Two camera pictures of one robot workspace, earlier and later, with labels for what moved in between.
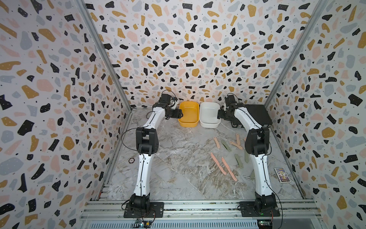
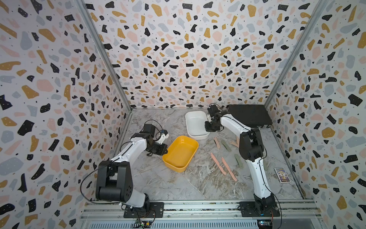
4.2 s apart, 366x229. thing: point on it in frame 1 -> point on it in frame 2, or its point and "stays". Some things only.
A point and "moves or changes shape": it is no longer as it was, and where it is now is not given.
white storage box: (208, 115) moves or changes shape
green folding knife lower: (238, 161) stays
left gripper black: (177, 114) -> (163, 150)
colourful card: (282, 175) stays
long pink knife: (228, 167) stays
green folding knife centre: (225, 145) stays
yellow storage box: (190, 110) -> (180, 153)
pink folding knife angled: (236, 145) stays
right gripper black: (219, 115) -> (207, 130)
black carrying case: (260, 113) stays
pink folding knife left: (217, 142) stays
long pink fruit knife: (218, 163) stays
